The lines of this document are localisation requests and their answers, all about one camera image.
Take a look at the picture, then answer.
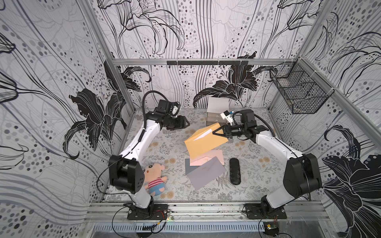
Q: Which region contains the white letter paper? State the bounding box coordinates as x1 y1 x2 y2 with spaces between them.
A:
193 129 213 141

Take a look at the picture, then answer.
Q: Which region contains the black remote control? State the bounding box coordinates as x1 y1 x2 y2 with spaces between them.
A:
229 158 241 185

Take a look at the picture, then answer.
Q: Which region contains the small green circuit board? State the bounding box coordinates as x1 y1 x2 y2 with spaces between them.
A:
264 222 279 237

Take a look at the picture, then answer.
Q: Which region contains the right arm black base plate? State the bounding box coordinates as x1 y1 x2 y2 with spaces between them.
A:
242 196 287 220

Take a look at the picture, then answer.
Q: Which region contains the pig plush toy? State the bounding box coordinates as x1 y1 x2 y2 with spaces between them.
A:
143 164 168 196

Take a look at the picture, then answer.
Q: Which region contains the black wall bar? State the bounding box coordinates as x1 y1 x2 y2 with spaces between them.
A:
166 60 249 65

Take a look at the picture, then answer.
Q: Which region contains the pink envelope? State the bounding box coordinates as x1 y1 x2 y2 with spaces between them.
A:
190 150 225 166

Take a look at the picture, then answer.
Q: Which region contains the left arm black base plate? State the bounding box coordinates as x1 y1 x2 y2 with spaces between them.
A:
127 203 169 221

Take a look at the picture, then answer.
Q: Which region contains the white slotted cable duct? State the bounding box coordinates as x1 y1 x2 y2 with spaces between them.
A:
93 222 265 233

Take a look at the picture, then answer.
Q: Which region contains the white mini drawer box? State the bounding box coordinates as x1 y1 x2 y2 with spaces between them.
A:
206 97 229 126

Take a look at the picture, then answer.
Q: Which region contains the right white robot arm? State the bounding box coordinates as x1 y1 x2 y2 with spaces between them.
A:
212 109 322 213

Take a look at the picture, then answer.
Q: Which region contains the dark grey envelope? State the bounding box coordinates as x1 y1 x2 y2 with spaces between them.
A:
185 159 197 175

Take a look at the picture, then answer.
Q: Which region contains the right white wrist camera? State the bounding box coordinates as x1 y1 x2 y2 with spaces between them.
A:
220 111 234 126

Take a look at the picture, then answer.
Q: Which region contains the black wire basket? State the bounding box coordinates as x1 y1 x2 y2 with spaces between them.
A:
269 62 334 114

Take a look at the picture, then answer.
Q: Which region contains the tan kraft envelope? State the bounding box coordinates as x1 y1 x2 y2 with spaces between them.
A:
185 123 228 159

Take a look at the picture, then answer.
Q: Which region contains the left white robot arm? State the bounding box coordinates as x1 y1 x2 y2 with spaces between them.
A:
108 90 190 210

